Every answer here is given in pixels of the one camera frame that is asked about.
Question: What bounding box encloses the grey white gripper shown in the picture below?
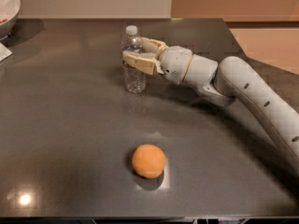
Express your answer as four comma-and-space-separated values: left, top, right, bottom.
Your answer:
122, 37, 192, 85

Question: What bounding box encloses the clear plastic water bottle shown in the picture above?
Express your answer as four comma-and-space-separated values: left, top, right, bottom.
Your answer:
121, 25, 146, 94

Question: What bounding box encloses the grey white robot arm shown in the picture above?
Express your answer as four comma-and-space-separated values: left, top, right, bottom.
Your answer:
122, 38, 299, 170

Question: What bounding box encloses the orange fruit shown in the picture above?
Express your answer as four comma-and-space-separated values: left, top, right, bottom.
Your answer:
132, 144, 166, 179

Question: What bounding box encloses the white bowl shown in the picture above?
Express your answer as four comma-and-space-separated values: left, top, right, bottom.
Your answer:
0, 0, 21, 40

